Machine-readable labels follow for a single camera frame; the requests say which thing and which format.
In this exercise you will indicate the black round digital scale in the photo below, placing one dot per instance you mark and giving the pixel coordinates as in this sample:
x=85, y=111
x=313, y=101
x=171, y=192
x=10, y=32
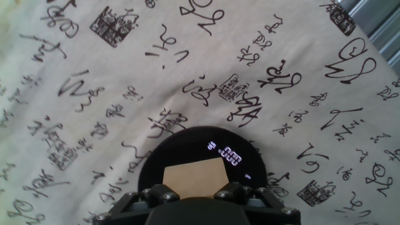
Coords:
x=187, y=143

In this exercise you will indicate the light wooden cube block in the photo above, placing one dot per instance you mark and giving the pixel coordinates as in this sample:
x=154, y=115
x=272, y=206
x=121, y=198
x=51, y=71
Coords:
x=197, y=178

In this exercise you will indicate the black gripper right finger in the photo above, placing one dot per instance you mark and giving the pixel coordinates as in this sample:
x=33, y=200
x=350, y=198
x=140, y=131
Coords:
x=268, y=209

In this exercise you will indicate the beige calligraphy print cloth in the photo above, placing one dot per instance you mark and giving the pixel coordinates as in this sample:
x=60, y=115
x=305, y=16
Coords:
x=125, y=93

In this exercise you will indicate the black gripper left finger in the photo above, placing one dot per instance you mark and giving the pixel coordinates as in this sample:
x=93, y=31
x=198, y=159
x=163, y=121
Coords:
x=131, y=206

